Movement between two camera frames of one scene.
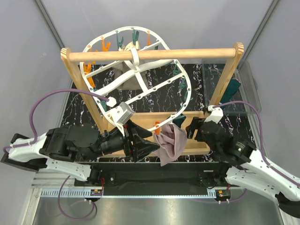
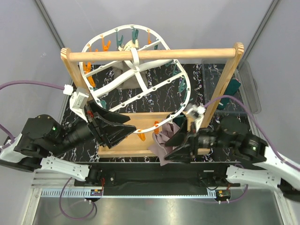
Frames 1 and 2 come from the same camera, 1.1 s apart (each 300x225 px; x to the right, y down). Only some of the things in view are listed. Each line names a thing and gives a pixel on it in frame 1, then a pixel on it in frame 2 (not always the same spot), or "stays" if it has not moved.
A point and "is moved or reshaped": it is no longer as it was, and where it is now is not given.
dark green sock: x=178 y=120 stays
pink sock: x=171 y=139 stays
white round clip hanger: x=140 y=71 is moved or reshaped
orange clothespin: x=157 y=129 stays
